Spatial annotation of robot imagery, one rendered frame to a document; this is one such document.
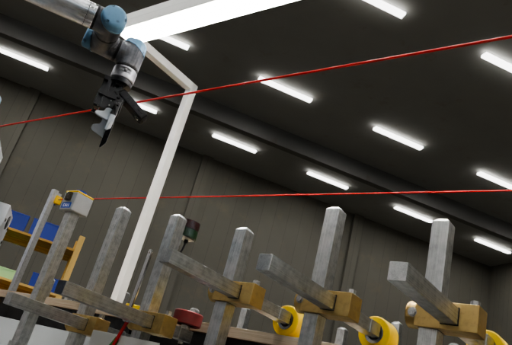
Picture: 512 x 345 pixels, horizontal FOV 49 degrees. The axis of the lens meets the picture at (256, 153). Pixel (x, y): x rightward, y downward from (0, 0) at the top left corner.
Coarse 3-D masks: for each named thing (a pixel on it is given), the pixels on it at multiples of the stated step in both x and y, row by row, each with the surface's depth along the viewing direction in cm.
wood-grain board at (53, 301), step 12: (48, 300) 206; (60, 300) 202; (96, 312) 188; (204, 324) 159; (228, 336) 153; (240, 336) 151; (252, 336) 148; (264, 336) 146; (276, 336) 144; (288, 336) 142
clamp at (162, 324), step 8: (152, 312) 143; (160, 320) 140; (168, 320) 141; (176, 320) 143; (136, 328) 144; (144, 328) 142; (152, 328) 140; (160, 328) 139; (168, 328) 141; (160, 336) 143; (168, 336) 141
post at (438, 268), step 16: (432, 224) 112; (448, 224) 110; (432, 240) 111; (448, 240) 109; (432, 256) 109; (448, 256) 109; (432, 272) 108; (448, 272) 108; (448, 288) 108; (432, 336) 102
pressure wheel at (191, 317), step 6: (174, 312) 152; (180, 312) 151; (186, 312) 150; (192, 312) 150; (180, 318) 150; (186, 318) 150; (192, 318) 150; (198, 318) 151; (180, 324) 155; (186, 324) 154; (192, 324) 150; (198, 324) 151
